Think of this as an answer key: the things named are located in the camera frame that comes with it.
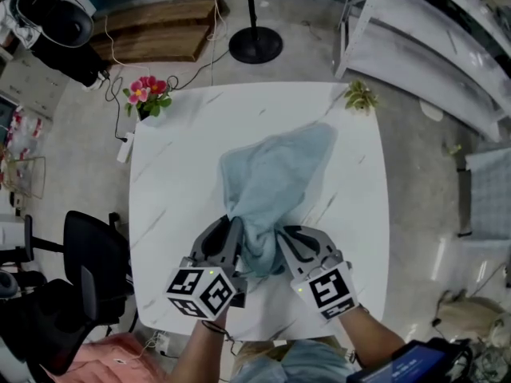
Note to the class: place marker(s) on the black tablet with blue screen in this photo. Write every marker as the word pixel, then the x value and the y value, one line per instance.
pixel 411 363

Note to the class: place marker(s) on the checkered grey cloth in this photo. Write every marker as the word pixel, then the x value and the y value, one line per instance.
pixel 489 194

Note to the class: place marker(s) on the light blue towel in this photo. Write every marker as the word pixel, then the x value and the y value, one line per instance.
pixel 275 174

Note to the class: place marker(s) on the person's left forearm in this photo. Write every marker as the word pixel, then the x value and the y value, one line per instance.
pixel 201 353

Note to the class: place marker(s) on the beige fluffy bundle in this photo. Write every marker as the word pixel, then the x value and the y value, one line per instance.
pixel 471 317

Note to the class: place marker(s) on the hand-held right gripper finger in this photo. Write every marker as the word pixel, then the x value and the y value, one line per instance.
pixel 290 259
pixel 321 243

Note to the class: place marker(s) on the person's right forearm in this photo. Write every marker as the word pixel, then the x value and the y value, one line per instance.
pixel 369 333

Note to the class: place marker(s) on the pink flower pot plant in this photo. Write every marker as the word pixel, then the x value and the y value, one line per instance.
pixel 147 94

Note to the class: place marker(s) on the pink padded garment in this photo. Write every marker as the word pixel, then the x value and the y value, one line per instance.
pixel 108 361

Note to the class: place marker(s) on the brown wooden board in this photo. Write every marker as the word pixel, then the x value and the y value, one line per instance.
pixel 159 30

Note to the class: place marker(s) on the person's light blue clothing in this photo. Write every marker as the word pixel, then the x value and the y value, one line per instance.
pixel 295 363

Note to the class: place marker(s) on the black wrist band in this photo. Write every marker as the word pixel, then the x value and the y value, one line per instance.
pixel 213 326

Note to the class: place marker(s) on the white power strip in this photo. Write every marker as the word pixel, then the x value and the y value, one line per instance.
pixel 125 148

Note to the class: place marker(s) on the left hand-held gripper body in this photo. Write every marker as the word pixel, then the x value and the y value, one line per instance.
pixel 199 289

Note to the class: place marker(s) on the white drawer cabinet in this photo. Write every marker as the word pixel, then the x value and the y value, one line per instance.
pixel 32 88

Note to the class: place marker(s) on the small green potted plant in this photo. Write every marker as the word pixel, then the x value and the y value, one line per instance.
pixel 360 96

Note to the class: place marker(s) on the black fan stand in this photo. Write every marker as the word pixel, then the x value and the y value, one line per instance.
pixel 255 44

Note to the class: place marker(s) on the small white socket adapter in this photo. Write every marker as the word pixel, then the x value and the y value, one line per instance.
pixel 163 340

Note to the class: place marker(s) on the white metal shelf rack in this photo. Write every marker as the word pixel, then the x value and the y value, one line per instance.
pixel 423 54

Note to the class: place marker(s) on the black office chair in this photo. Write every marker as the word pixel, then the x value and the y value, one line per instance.
pixel 92 261

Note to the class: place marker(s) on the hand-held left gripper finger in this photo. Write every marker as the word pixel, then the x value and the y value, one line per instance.
pixel 235 239
pixel 205 238

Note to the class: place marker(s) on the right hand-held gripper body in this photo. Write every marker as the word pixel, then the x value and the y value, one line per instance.
pixel 331 289

